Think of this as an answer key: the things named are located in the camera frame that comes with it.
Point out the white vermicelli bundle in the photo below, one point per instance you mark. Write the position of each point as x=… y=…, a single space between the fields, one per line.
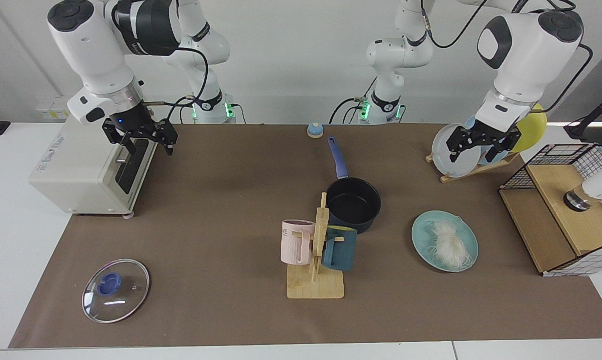
x=448 y=242

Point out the glass lid with blue knob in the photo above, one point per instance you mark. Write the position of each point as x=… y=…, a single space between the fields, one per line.
x=131 y=295

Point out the wooden plate rack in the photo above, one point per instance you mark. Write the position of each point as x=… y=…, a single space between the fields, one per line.
x=485 y=166

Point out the grey plate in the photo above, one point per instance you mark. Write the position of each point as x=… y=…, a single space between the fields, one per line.
x=468 y=165

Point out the light blue plate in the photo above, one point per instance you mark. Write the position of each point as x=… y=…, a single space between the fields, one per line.
x=469 y=122

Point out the yellow plate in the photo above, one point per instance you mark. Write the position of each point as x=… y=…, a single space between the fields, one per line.
x=533 y=127

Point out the teal round plate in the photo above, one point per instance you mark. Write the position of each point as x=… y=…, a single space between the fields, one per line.
x=423 y=240

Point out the pale toaster oven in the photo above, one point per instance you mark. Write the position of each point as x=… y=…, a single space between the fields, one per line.
x=76 y=170

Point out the black angled stand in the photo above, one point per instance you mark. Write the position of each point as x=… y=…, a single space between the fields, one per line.
x=578 y=129

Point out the brown table cloth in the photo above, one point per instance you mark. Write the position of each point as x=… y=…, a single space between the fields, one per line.
x=221 y=250

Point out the small blue round bell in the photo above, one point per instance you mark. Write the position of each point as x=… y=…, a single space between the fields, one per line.
x=314 y=131

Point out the dark blue cup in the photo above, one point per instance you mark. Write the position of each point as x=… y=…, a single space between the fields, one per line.
x=340 y=252

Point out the pink ribbed cup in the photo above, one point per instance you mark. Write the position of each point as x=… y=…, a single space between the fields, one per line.
x=293 y=247

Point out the wooden cup stand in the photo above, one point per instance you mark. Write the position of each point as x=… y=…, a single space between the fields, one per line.
x=315 y=287

